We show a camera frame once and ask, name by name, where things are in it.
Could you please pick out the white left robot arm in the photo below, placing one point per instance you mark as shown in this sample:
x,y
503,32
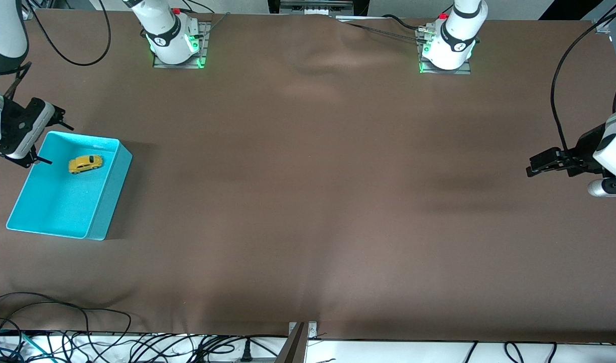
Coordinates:
x,y
454,43

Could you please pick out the grey metal camera bracket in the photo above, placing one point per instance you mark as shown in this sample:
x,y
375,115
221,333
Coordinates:
x,y
297,345

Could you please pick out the brown table cloth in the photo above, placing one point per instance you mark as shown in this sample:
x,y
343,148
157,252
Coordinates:
x,y
308,201

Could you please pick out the teal plastic bin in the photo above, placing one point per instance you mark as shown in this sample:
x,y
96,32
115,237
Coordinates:
x,y
61,206

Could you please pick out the black power plug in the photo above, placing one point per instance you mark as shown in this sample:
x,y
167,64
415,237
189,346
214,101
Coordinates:
x,y
246,352

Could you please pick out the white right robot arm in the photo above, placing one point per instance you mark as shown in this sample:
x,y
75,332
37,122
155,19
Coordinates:
x,y
167,35

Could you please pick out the yellow beetle toy car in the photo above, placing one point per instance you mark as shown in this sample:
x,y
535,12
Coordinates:
x,y
85,164

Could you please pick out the black equipment rack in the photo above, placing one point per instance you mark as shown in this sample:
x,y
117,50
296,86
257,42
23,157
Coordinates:
x,y
318,5

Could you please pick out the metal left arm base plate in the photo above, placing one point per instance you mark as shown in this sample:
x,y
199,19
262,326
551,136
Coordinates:
x,y
467,68

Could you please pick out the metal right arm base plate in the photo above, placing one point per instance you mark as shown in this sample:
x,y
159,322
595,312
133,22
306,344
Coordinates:
x,y
202,50

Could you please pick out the metal table corner clamp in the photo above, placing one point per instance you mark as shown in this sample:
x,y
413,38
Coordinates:
x,y
602,27

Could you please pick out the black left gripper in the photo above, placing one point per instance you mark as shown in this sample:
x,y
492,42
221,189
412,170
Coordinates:
x,y
583,149

